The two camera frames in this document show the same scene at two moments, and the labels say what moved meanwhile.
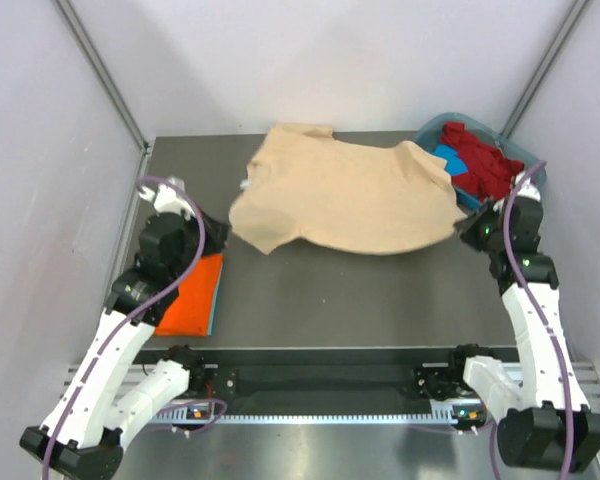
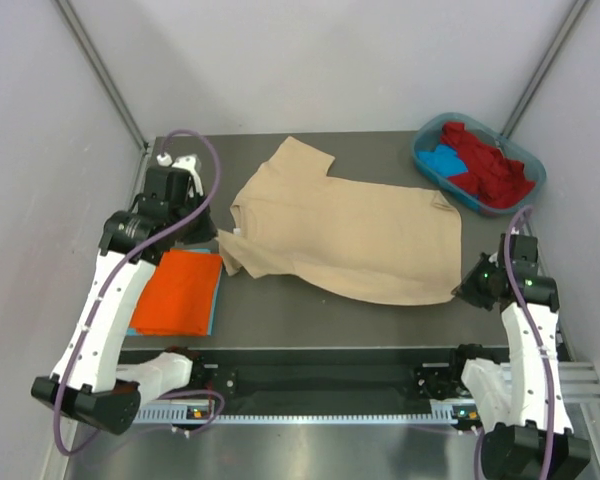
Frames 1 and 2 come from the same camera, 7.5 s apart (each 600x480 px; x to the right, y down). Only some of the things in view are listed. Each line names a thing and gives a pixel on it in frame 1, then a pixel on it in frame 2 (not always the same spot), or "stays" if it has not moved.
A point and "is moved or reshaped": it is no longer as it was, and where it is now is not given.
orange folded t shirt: x=190 y=312 stays
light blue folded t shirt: x=216 y=298 stays
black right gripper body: x=481 y=232 to x=476 y=285
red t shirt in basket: x=488 y=173 stays
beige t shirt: x=305 y=186 is moved or reshaped
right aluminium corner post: x=545 y=69 stays
